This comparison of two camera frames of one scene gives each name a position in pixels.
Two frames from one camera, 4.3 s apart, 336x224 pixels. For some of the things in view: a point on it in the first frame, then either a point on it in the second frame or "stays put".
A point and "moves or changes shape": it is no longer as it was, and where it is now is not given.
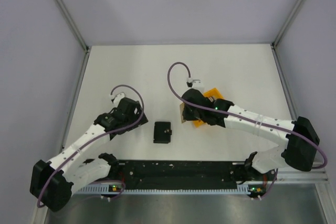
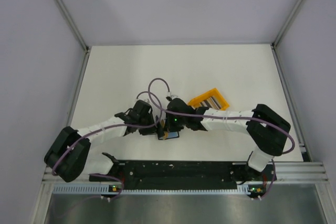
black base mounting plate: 179,172 stays put
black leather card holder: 162,132 moves or changes shape
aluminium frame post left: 64,8 stays put
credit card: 181,109 moves or changes shape
